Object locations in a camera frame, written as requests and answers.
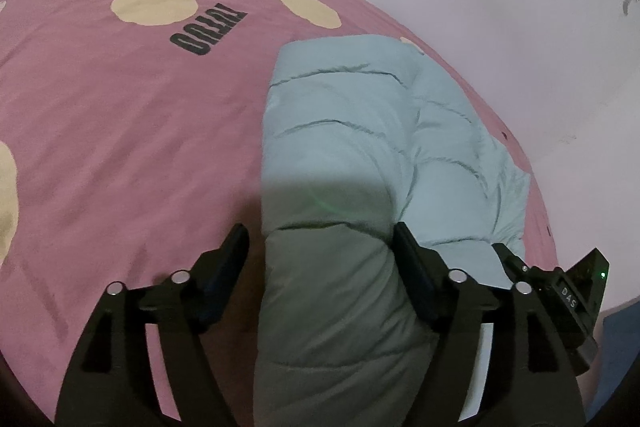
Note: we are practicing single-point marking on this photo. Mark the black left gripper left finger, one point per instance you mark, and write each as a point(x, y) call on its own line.
point(140, 360)

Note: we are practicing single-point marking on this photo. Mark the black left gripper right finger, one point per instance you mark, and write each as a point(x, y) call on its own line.
point(500, 359)

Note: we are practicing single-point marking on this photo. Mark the light blue puffer jacket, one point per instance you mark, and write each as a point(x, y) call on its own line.
point(362, 133)

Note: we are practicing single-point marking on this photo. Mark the pink polka-dot bed sheet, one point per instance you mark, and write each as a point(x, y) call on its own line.
point(131, 143)

